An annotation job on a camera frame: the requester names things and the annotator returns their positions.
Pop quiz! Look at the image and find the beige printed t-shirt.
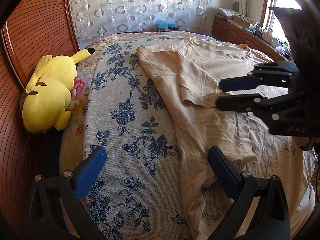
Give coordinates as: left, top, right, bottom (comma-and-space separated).
135, 35, 318, 240

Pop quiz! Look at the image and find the pink bottle on sill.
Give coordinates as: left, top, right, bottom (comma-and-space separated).
263, 28, 273, 44

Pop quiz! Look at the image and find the colourful floral bed sheet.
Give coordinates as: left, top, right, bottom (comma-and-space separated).
60, 31, 218, 176

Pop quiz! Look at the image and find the cardboard box on cabinet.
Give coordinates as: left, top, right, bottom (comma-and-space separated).
233, 16, 251, 29

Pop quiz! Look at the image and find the blue floral bed cover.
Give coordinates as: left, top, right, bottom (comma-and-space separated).
84, 36, 191, 239

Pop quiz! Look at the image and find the brown wooden low cabinet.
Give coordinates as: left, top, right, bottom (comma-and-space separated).
212, 17, 287, 61

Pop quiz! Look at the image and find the yellow pikachu plush toy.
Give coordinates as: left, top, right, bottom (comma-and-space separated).
21, 48, 95, 134

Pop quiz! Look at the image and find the blue toy at bed head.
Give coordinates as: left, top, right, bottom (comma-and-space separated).
156, 20, 180, 31

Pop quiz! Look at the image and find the brown wooden louvred wardrobe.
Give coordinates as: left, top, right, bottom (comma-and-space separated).
1, 0, 79, 235

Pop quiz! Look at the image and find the sheer circle pattern curtain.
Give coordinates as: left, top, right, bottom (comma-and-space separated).
69, 0, 212, 48

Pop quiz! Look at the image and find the window with wooden frame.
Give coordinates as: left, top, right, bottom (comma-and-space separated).
260, 0, 301, 42

